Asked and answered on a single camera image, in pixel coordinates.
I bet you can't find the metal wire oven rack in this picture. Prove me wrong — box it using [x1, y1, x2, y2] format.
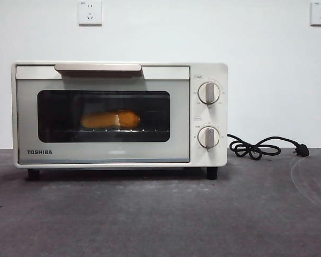
[40, 128, 171, 134]

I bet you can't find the oven glass door with handle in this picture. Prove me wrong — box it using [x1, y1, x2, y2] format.
[15, 63, 191, 164]

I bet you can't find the cream Toshiba toaster oven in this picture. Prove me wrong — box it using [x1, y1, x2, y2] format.
[12, 61, 228, 182]

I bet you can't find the yellow corn cob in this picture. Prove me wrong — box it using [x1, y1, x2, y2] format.
[80, 110, 141, 130]

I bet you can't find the cream timer knob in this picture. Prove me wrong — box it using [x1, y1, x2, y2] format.
[197, 126, 220, 149]

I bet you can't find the black power cable with plug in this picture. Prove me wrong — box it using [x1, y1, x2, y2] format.
[226, 133, 310, 159]

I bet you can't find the cream temperature knob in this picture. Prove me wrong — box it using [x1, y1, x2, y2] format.
[197, 81, 221, 105]

